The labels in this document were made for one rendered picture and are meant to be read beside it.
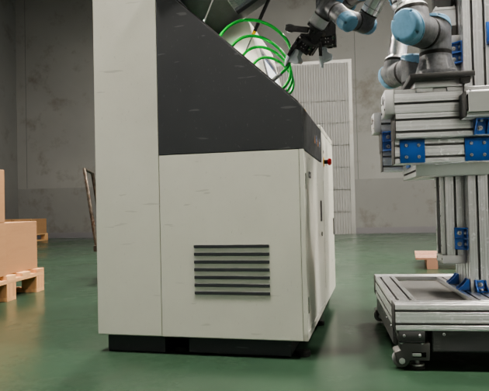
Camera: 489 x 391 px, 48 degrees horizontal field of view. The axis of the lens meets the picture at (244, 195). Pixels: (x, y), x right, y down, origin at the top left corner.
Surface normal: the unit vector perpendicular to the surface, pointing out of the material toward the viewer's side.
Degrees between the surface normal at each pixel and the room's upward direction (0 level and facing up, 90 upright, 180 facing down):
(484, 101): 90
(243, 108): 90
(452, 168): 90
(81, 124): 90
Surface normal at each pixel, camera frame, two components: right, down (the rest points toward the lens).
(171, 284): -0.23, -0.02
